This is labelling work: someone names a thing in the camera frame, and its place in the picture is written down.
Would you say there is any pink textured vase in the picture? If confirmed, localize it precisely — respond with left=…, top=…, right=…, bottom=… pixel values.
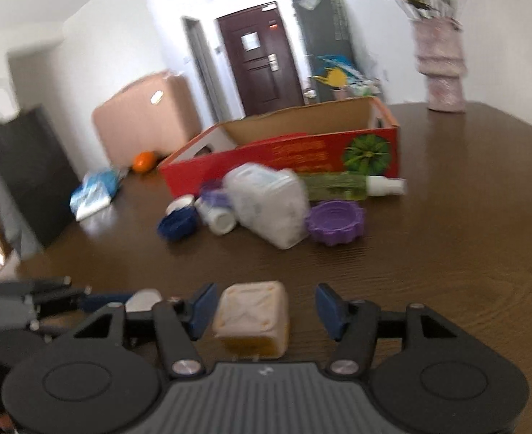
left=413, top=18, right=467, bottom=114

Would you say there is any black box at left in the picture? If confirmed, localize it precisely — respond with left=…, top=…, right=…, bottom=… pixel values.
left=0, top=106, right=80, bottom=259

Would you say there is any white round jar lid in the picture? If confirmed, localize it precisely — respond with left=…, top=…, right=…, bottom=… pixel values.
left=165, top=194, right=195, bottom=216

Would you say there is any dark blue gear-shaped lid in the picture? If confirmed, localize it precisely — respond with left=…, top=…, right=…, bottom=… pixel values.
left=157, top=209, right=198, bottom=242

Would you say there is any green spray bottle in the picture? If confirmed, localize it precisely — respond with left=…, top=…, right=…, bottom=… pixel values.
left=299, top=171, right=406, bottom=202

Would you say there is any dark brown door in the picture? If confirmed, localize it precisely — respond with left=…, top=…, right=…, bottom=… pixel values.
left=217, top=2, right=304, bottom=116

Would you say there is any blue tissue pack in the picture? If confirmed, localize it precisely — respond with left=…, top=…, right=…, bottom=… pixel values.
left=70, top=169, right=125, bottom=222

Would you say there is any dark grey refrigerator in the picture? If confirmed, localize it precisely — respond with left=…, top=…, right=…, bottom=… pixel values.
left=291, top=0, right=363, bottom=102

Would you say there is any cluttered shelf with bags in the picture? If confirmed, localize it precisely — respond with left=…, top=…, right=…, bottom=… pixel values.
left=313, top=55, right=383, bottom=99

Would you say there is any large white plastic jar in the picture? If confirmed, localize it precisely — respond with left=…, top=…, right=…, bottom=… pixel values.
left=223, top=163, right=310, bottom=250

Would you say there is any red white lint brush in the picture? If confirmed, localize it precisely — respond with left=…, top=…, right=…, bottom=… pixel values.
left=124, top=289, right=163, bottom=314

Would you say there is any red cardboard pumpkin box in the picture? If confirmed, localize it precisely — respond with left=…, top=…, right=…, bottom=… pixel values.
left=158, top=97, right=400, bottom=197

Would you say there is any orange fruit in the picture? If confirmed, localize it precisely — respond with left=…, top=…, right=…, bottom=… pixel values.
left=131, top=151, right=159, bottom=174

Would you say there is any small white bottle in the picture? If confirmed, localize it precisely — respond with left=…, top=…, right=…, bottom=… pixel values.
left=194, top=195, right=237, bottom=235

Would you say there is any purple gear-shaped lid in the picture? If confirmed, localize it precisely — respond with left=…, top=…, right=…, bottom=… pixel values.
left=305, top=200, right=365, bottom=246

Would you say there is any pink suitcase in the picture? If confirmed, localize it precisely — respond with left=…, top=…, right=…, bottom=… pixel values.
left=92, top=72, right=202, bottom=167

